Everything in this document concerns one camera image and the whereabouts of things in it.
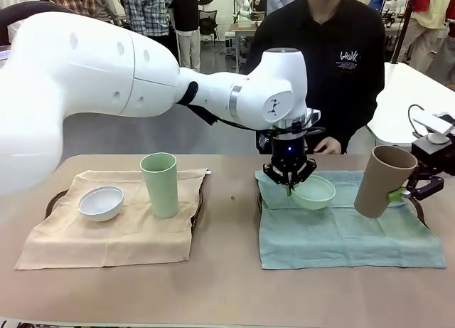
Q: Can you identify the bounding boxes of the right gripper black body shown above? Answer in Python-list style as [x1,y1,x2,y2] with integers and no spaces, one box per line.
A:
[411,137,455,175]

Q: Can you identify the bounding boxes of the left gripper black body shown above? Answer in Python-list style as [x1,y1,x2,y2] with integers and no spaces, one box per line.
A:
[271,127,308,175]

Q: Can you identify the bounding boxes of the pale green bowl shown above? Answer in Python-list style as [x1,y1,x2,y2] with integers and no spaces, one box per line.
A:
[291,174,337,211]

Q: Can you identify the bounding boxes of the tall brown cup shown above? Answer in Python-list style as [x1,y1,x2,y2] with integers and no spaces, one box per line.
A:
[353,145,419,219]

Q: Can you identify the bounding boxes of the tall pale green cup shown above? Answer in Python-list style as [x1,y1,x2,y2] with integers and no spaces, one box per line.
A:
[139,152,179,219]

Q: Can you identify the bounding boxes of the white bowl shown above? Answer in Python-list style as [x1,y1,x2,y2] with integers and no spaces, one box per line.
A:
[77,185,125,223]

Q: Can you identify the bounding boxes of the teal cloth mat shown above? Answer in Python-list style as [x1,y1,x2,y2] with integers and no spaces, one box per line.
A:
[255,170,448,271]

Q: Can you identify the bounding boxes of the beige cloth mat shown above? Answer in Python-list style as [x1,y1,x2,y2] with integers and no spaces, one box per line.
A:
[14,168,211,271]

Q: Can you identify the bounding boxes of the person's left hand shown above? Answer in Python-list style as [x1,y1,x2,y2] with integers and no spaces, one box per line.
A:
[318,136,343,155]

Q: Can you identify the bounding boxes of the white round-cornered table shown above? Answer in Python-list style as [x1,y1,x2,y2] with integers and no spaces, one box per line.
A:
[365,61,455,146]

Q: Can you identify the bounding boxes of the person in black shirt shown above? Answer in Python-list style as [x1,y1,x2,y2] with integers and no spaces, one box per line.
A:
[243,0,387,155]

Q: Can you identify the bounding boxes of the bystander in beige trousers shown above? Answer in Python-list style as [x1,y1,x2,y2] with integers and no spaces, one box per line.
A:
[405,0,455,84]

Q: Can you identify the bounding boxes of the black pole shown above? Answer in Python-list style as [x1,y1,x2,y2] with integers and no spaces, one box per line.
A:
[390,0,415,64]

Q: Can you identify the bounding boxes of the wooden background table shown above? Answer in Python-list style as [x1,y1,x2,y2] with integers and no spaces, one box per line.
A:
[229,21,259,73]

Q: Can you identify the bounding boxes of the bystander in white trousers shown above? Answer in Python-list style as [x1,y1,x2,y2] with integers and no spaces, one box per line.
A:
[172,0,215,73]

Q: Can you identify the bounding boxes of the black office chair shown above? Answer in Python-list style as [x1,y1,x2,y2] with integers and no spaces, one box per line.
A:
[198,9,219,43]

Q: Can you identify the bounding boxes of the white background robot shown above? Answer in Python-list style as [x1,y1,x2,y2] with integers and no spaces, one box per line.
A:
[234,0,266,21]

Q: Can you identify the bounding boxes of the bystander in blue plaid shirt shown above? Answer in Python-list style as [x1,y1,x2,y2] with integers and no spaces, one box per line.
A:
[122,0,176,38]

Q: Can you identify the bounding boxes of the bystander in red plaid shirt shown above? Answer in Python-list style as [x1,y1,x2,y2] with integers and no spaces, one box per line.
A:
[45,0,122,26]

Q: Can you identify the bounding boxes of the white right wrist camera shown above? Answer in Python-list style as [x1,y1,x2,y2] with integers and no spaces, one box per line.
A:
[412,111,455,144]

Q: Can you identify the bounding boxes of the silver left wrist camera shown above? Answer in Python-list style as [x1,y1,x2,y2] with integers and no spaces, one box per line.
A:
[304,108,323,127]

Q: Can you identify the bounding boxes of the black camera cable loop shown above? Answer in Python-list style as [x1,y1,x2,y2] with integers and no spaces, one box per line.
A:
[407,103,428,137]

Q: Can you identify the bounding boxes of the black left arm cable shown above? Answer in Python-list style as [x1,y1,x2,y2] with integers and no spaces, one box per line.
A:
[188,103,326,135]

